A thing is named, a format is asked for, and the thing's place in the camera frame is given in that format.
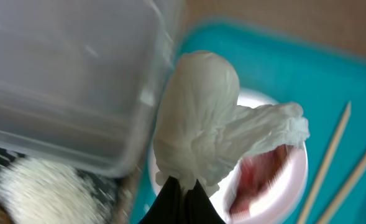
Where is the white napkin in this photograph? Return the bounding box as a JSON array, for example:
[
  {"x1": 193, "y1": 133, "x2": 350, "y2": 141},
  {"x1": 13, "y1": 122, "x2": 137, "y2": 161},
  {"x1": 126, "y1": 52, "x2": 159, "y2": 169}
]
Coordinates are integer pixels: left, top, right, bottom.
[{"x1": 153, "y1": 51, "x2": 309, "y2": 196}]

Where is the left wooden chopstick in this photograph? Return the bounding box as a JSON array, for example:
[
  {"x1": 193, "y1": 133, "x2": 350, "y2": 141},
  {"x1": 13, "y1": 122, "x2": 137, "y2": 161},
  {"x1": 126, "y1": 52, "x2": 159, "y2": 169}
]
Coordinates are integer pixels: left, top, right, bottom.
[{"x1": 296, "y1": 101, "x2": 352, "y2": 224}]

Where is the large pink plate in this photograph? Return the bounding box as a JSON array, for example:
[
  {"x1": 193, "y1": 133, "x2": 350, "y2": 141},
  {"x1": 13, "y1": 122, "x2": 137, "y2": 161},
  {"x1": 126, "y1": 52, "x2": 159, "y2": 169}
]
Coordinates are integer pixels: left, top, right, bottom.
[{"x1": 147, "y1": 88, "x2": 308, "y2": 223}]

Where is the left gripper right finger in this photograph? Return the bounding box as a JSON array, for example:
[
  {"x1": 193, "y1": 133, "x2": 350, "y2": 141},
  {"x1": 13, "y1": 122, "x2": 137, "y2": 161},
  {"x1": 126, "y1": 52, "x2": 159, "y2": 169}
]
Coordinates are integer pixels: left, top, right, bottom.
[{"x1": 183, "y1": 180, "x2": 225, "y2": 224}]

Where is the red snack wrapper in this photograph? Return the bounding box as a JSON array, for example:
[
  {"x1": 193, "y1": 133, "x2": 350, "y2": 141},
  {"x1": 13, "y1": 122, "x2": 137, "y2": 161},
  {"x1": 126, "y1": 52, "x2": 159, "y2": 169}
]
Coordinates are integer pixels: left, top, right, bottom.
[{"x1": 226, "y1": 144, "x2": 295, "y2": 219}]

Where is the wooden chopstick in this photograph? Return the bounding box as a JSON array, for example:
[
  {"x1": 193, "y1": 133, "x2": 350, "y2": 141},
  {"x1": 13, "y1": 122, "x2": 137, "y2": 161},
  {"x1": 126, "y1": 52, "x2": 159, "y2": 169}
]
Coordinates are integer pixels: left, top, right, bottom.
[
  {"x1": 296, "y1": 101, "x2": 352, "y2": 224},
  {"x1": 316, "y1": 153, "x2": 366, "y2": 224}
]

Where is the clear plastic bin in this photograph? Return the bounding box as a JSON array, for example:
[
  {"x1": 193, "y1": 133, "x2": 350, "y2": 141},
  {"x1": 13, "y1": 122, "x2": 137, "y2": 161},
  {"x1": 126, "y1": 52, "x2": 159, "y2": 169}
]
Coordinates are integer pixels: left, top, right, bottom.
[{"x1": 0, "y1": 0, "x2": 183, "y2": 177}]

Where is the black food waste tray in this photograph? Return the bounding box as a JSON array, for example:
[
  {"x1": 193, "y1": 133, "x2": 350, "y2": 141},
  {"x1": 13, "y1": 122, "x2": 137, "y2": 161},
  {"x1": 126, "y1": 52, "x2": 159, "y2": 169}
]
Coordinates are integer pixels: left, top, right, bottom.
[{"x1": 0, "y1": 148, "x2": 119, "y2": 212}]

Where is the right wooden chopstick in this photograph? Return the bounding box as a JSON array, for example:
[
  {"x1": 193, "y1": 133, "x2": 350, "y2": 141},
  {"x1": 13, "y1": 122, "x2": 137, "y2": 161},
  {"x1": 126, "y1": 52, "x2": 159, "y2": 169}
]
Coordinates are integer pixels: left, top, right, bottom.
[{"x1": 316, "y1": 153, "x2": 366, "y2": 224}]

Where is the teal plastic tray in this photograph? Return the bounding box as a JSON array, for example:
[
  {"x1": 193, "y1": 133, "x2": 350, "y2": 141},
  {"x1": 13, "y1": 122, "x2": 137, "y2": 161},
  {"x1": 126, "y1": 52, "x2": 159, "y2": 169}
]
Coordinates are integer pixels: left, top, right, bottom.
[{"x1": 129, "y1": 20, "x2": 366, "y2": 224}]

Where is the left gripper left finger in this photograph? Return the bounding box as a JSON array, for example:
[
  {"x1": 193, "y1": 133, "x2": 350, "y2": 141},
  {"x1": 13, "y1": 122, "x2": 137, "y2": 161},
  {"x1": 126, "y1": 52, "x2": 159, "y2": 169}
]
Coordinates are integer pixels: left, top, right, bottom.
[{"x1": 139, "y1": 177, "x2": 181, "y2": 224}]

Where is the pile of rice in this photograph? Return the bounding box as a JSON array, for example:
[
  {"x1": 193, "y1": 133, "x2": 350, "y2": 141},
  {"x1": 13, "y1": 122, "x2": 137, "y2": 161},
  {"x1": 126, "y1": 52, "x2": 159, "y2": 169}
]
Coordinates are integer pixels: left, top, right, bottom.
[{"x1": 0, "y1": 157, "x2": 115, "y2": 224}]

